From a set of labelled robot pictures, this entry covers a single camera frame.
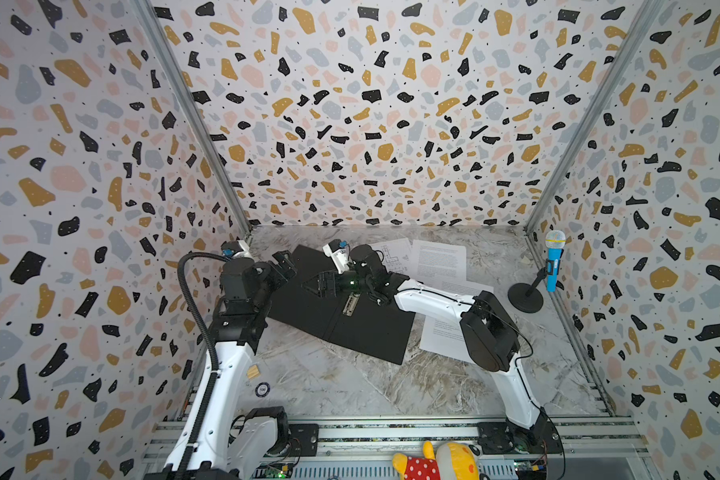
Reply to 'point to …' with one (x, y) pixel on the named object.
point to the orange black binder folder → (354, 319)
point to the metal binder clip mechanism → (351, 304)
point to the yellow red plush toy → (452, 461)
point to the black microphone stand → (527, 297)
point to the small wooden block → (253, 371)
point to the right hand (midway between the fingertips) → (306, 279)
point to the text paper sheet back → (440, 262)
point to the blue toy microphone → (555, 241)
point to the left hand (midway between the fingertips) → (277, 256)
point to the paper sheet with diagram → (398, 257)
